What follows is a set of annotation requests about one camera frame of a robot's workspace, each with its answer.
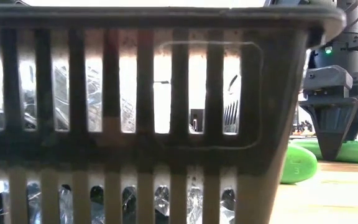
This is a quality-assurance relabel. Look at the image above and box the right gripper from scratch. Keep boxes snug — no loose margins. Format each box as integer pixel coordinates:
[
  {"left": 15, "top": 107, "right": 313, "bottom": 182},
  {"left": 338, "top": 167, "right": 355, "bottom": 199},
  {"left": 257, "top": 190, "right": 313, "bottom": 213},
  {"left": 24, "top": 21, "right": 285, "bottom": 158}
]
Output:
[{"left": 299, "top": 64, "right": 358, "bottom": 162}]

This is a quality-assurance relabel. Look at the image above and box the green Pert shampoo bottle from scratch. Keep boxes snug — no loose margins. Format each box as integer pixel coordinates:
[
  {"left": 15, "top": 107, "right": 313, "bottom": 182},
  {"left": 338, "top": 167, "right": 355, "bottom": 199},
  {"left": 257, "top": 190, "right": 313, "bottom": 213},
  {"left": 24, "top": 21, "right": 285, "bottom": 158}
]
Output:
[
  {"left": 280, "top": 144, "right": 319, "bottom": 185},
  {"left": 290, "top": 138, "right": 358, "bottom": 164}
]

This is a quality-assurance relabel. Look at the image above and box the cluttered work desk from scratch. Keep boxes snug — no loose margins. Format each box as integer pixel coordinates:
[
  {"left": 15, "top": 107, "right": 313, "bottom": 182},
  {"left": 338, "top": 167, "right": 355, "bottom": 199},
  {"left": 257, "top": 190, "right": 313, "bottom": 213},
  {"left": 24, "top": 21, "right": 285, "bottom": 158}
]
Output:
[{"left": 290, "top": 119, "right": 318, "bottom": 139}]

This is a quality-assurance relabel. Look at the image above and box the black plastic basket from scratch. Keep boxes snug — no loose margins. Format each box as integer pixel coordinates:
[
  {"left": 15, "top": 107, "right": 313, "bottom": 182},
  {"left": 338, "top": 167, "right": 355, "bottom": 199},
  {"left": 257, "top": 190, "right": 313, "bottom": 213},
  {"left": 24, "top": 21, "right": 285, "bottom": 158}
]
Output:
[{"left": 0, "top": 2, "right": 347, "bottom": 224}]

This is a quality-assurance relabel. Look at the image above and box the clear bag with black mesh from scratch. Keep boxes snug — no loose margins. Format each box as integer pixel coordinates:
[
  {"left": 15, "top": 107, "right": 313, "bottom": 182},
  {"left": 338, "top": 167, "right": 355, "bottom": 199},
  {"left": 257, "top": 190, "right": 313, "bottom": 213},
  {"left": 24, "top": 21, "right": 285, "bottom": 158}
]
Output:
[{"left": 26, "top": 183, "right": 236, "bottom": 224}]

